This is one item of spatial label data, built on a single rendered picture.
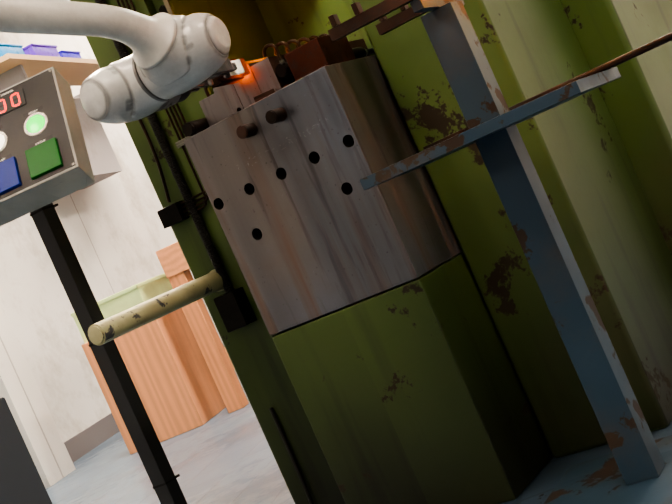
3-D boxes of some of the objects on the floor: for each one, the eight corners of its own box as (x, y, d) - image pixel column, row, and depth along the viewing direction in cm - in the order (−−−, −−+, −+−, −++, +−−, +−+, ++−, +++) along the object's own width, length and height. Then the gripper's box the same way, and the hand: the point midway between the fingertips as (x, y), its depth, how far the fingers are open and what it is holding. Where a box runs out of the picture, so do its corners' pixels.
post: (211, 586, 280) (12, 144, 278) (198, 589, 283) (1, 151, 280) (221, 578, 284) (25, 141, 281) (208, 581, 286) (13, 148, 283)
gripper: (142, 120, 240) (212, 103, 260) (204, 85, 231) (271, 70, 251) (126, 84, 240) (197, 70, 260) (188, 48, 231) (256, 36, 251)
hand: (224, 72), depth 252 cm, fingers open, 3 cm apart
